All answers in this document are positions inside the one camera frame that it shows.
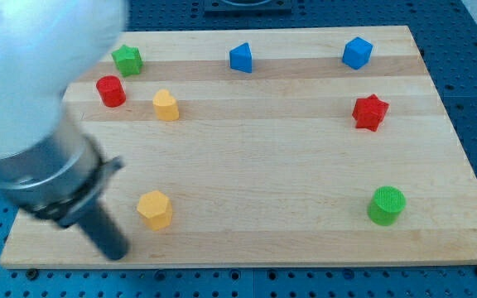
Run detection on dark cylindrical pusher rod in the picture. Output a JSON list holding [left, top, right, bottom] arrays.
[[76, 201, 129, 261]]

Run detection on yellow hexagon block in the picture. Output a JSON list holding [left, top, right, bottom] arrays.
[[137, 190, 173, 231]]

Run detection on green cylinder block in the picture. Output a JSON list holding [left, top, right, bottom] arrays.
[[367, 185, 407, 226]]

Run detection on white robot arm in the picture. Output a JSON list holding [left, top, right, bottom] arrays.
[[0, 0, 129, 260]]

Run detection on green star block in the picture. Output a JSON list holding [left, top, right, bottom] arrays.
[[111, 45, 143, 77]]

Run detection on red star block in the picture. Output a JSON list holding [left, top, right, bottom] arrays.
[[352, 94, 389, 132]]

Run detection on blue cube block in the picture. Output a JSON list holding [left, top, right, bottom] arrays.
[[342, 37, 373, 70]]

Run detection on wooden board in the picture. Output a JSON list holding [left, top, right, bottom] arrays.
[[0, 26, 477, 269]]

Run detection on silver tool flange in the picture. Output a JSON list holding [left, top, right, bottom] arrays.
[[0, 110, 123, 227]]

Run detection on blue triangle block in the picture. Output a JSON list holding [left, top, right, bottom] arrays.
[[229, 42, 253, 73]]

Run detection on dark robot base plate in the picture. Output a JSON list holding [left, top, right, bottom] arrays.
[[203, 0, 293, 14]]

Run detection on yellow heart block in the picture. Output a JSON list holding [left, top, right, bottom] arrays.
[[152, 89, 180, 121]]

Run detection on red cylinder block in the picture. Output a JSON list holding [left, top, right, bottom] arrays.
[[95, 75, 126, 108]]

